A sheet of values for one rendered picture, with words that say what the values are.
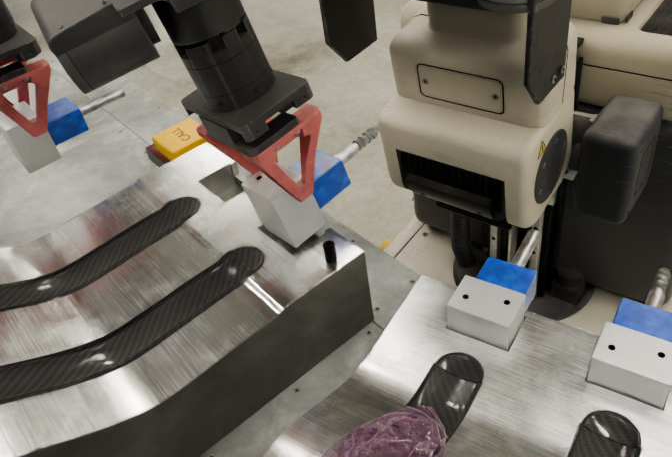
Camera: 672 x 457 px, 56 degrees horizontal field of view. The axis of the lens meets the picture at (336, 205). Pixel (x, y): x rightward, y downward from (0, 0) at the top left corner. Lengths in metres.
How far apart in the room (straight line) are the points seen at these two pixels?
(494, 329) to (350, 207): 1.51
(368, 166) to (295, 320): 1.64
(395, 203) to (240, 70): 1.54
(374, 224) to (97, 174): 1.15
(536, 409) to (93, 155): 0.69
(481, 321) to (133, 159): 0.57
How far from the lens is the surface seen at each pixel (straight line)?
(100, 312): 0.57
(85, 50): 0.45
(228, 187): 0.69
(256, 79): 0.47
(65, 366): 0.54
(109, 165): 0.91
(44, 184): 0.93
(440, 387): 0.49
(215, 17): 0.45
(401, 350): 0.51
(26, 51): 0.67
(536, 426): 0.48
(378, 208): 1.96
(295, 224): 0.53
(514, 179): 0.82
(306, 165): 0.51
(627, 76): 1.04
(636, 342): 0.50
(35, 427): 0.48
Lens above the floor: 1.26
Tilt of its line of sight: 39 degrees down
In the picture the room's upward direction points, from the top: 10 degrees counter-clockwise
